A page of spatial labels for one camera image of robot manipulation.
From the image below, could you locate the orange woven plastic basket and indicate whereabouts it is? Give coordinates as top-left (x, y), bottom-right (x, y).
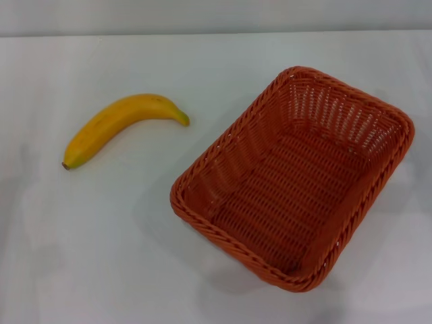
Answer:
top-left (169, 65), bottom-right (415, 293)

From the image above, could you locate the yellow banana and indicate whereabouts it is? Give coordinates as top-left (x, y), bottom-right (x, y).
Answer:
top-left (61, 93), bottom-right (190, 171)

